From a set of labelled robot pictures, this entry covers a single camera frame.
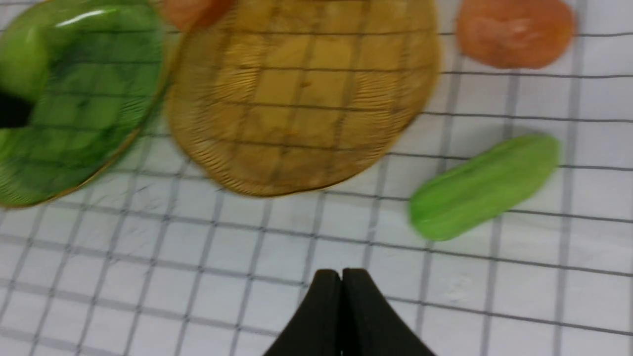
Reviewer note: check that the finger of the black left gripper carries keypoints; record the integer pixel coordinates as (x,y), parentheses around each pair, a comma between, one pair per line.
(15,111)

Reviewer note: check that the orange potato toy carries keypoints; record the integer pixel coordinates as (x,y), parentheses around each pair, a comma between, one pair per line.
(515,33)
(193,14)

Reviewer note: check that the amber glass plate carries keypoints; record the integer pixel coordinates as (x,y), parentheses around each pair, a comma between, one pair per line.
(278,97)

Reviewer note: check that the green glass plate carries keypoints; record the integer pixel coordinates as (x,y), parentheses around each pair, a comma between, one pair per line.
(107,76)

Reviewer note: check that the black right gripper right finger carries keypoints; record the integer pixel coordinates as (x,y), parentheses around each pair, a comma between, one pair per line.
(369,325)

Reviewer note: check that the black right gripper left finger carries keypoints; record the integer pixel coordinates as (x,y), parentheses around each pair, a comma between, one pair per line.
(312,330)

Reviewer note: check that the green cucumber toy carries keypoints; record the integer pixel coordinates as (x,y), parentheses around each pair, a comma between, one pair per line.
(486,186)
(24,63)

